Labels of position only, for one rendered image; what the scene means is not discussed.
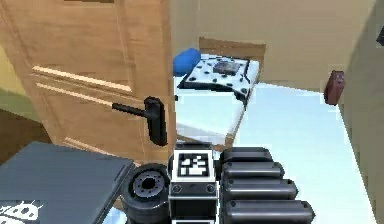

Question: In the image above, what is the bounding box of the blue pillow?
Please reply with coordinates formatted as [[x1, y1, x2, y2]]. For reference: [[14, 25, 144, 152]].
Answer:
[[172, 47, 202, 77]]

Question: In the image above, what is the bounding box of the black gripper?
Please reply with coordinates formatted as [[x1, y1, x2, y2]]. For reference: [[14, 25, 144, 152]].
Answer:
[[120, 162, 172, 224]]

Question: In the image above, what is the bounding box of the white bed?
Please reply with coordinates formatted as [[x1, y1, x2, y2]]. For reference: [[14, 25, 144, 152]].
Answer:
[[174, 53, 261, 146]]

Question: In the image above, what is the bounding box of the brown wooden room door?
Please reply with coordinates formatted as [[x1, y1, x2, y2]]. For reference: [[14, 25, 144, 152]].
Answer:
[[0, 0, 178, 165]]

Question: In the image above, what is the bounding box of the black door handle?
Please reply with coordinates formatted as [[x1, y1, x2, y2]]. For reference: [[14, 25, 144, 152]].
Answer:
[[111, 96, 168, 147]]

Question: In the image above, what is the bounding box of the dark grey cupboard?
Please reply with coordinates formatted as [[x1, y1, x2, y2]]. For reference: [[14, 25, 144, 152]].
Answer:
[[0, 141, 136, 224]]

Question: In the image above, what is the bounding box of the dark red box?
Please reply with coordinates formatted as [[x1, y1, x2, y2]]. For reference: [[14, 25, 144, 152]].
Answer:
[[323, 69, 346, 106]]

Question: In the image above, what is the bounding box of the brown wooden headboard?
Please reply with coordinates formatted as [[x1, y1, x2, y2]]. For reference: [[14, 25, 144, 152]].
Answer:
[[198, 36, 267, 68]]

